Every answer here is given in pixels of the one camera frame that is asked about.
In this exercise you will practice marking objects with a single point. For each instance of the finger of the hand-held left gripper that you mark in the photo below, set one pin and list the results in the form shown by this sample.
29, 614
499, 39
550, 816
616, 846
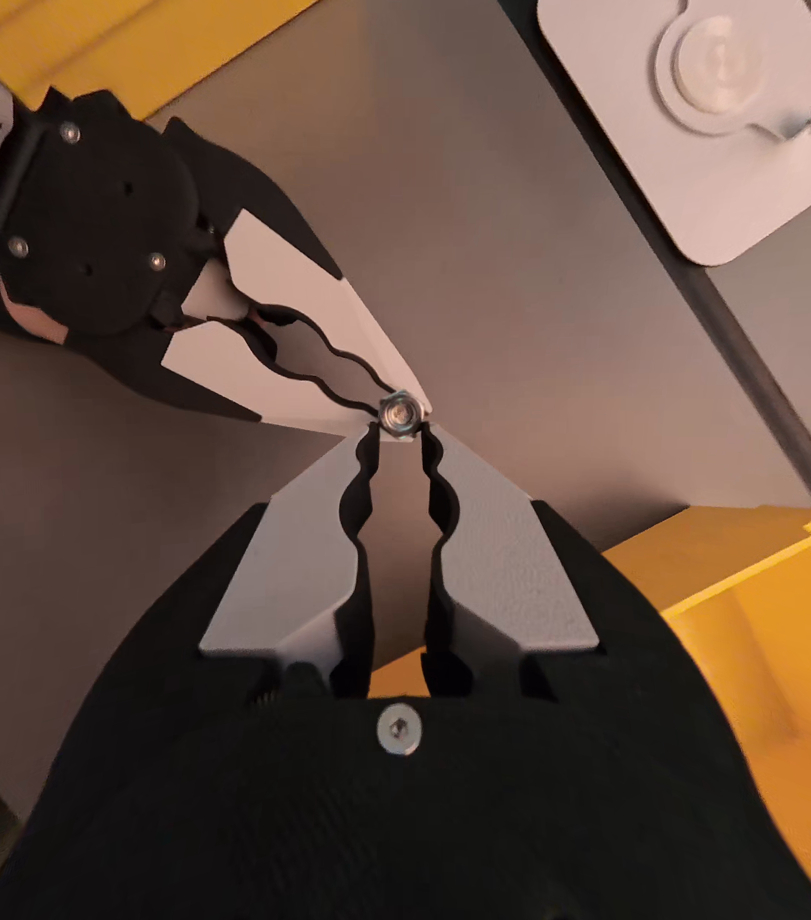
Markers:
233, 366
305, 287

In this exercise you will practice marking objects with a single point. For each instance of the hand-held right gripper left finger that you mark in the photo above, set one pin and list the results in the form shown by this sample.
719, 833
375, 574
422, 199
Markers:
290, 575

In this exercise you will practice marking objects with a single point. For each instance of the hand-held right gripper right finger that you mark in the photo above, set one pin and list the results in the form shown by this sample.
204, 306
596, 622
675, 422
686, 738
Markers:
513, 575

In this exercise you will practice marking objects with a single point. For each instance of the silver hex bolt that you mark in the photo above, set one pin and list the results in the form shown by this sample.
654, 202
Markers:
400, 415

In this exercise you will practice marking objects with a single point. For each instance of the yellow plastic bin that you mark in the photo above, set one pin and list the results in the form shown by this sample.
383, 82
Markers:
772, 719
89, 43

